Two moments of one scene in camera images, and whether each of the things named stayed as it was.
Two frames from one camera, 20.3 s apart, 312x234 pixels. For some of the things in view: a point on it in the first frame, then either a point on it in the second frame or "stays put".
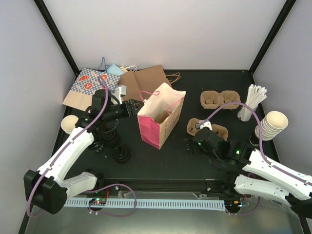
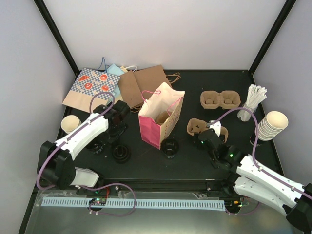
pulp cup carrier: (212, 100) stays put
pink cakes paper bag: (158, 119) stays put
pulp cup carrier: (221, 130) stays put
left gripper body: (126, 112) to (114, 132)
